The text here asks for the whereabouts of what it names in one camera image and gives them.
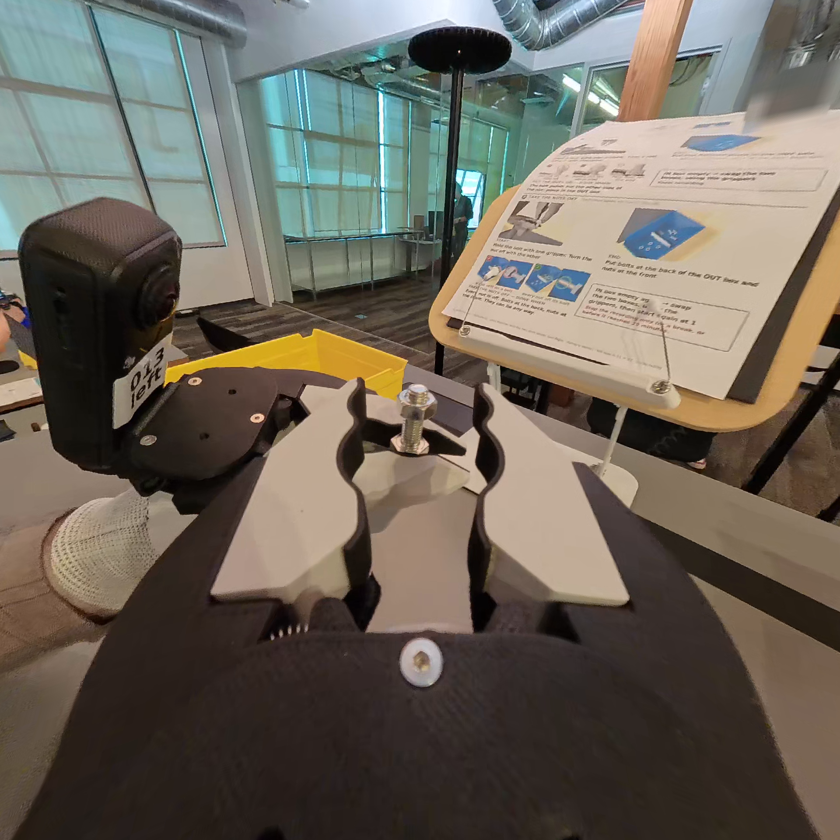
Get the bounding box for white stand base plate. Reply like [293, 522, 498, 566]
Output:
[584, 459, 639, 509]

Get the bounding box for printed instruction sheet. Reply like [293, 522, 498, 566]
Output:
[443, 112, 840, 400]

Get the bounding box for person's left hand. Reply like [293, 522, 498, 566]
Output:
[42, 495, 173, 619]

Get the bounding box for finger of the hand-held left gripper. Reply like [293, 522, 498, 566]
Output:
[354, 453, 492, 522]
[290, 381, 468, 458]

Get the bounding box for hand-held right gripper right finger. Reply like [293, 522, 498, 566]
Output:
[468, 382, 631, 632]

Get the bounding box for silver hex bolt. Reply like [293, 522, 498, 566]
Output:
[397, 384, 437, 450]

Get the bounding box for wooden document stand board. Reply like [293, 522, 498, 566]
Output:
[428, 184, 840, 434]

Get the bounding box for silver ventilation duct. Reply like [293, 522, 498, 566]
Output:
[491, 0, 634, 53]
[92, 0, 249, 48]

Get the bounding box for wooden support post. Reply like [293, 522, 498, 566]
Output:
[617, 0, 694, 122]

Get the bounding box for yellow plastic bin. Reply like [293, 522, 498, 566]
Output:
[164, 328, 409, 398]

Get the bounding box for black floor lamp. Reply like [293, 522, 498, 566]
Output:
[407, 25, 513, 378]

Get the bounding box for white stand ledge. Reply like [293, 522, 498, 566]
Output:
[453, 325, 681, 411]

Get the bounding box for person's left forearm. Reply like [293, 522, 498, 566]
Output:
[0, 518, 109, 673]

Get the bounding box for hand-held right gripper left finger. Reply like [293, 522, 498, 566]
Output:
[209, 377, 383, 632]

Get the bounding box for wire page holder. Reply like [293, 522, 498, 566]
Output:
[646, 295, 673, 395]
[458, 252, 503, 339]

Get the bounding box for black backing sheet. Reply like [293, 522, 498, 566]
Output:
[727, 190, 840, 404]

